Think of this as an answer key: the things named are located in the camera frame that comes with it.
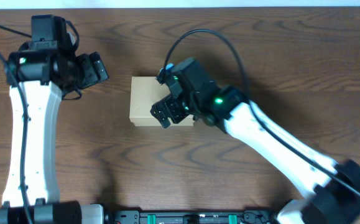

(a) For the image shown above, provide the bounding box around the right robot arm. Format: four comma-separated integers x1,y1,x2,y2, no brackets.
150,58,360,223

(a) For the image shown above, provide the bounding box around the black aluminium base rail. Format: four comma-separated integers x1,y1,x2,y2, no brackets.
103,209,277,224

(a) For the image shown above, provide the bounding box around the right black cable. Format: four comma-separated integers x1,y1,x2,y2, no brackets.
159,29,360,215

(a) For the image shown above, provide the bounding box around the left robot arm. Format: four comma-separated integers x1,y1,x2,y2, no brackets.
0,15,112,224

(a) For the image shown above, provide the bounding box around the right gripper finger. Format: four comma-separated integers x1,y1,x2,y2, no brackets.
170,101,190,124
150,95,175,128

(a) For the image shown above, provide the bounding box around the brown cardboard box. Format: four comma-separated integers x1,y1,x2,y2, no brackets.
129,76,196,128

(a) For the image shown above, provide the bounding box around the left black cable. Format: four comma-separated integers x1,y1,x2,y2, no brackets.
0,19,34,224

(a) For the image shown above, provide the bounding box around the black cable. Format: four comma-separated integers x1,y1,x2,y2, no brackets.
0,19,34,224
159,29,360,215

